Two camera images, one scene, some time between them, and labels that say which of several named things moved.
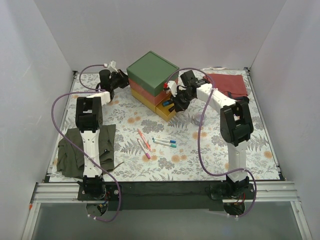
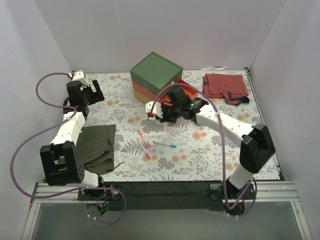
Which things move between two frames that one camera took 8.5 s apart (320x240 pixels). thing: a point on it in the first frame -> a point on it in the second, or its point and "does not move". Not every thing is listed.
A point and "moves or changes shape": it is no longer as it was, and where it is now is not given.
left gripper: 120,79 -> 92,92
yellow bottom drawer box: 161,109 moves or changes shape
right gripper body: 178,99 -> 166,114
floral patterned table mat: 190,146 does not move
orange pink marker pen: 144,140 does not move
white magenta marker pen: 147,155 does not move
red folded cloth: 234,84 does not move
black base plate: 167,196 does not move
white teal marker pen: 165,143 does not move
